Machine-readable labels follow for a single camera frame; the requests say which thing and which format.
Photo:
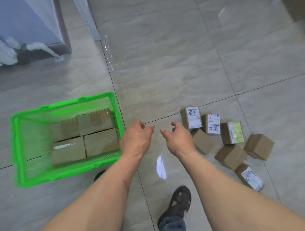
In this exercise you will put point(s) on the person's left thumb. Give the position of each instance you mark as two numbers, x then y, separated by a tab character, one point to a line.
150	131

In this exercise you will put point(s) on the slotted metal shelf post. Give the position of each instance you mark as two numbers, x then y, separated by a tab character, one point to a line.
89	20

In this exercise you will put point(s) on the person's left hand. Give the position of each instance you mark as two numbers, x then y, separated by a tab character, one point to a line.
134	142

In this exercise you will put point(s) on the person's left forearm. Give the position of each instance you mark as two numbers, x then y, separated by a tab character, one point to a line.
102	192

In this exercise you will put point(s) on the blue jeans leg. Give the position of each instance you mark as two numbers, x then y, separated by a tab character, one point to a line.
174	225

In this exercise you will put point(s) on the person's right thumb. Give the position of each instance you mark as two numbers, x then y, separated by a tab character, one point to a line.
165	133

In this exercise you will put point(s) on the person's right forearm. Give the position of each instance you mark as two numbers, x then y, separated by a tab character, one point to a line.
228	197

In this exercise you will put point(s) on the black sandal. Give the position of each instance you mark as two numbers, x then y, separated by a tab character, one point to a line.
177	204
99	175

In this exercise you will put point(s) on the group of small cardboard parcels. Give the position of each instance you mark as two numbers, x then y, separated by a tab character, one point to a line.
232	154

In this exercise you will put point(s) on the person's right hand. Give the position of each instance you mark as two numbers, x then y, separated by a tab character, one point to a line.
180	141

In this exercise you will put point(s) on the blue-grey cabinet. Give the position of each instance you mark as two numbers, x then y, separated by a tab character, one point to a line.
31	21

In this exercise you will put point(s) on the green plastic basket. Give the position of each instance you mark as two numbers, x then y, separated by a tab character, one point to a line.
23	147

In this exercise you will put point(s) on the plain brown carton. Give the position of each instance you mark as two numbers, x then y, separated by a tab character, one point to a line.
95	121
65	129
101	142
69	154

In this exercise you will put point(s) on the white cloth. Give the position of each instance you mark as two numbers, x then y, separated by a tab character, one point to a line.
41	47
8	56

